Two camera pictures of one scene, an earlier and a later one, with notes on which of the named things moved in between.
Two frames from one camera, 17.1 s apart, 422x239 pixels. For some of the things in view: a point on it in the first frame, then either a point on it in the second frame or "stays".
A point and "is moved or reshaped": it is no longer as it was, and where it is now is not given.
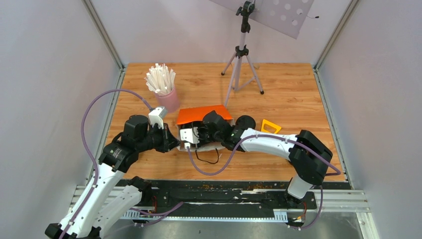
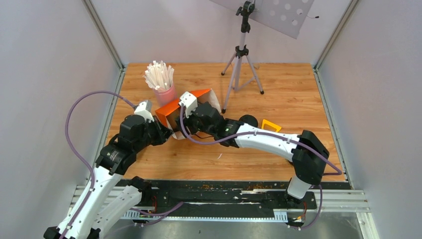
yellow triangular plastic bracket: (277, 127) stays
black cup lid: (246, 121) stays
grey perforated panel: (288, 16) stays
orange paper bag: (190, 117) is moved or reshaped
